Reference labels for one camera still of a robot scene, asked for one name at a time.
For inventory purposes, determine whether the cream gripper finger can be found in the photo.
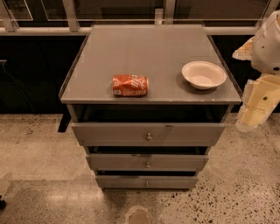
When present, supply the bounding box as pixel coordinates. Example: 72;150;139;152
235;73;280;131
232;38;254;60

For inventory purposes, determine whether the grey bottom drawer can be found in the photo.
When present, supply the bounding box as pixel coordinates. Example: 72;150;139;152
95;175;198;189

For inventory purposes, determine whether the grey drawer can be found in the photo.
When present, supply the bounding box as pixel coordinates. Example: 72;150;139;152
95;175;198;189
86;154;209;172
72;122;225;147

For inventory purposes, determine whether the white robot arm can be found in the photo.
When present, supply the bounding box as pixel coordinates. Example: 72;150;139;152
232;10;280;132

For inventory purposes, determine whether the grey drawer cabinet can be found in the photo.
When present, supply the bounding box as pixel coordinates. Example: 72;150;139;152
59;24;241;177

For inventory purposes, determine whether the grey middle drawer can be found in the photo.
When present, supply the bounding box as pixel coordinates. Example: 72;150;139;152
86;154;209;172

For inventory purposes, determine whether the grey top drawer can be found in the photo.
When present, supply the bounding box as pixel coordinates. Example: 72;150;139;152
72;122;225;147

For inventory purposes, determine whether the white paper bowl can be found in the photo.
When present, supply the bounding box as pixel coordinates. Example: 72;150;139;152
181;61;227;90

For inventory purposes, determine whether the crushed orange soda can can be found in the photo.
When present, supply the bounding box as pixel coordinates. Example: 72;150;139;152
112;74;149;97

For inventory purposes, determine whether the white metal railing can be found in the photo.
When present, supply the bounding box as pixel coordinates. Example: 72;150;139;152
0;0;280;35

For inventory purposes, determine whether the dark object at floor edge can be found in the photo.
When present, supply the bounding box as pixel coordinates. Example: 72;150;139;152
0;195;6;209

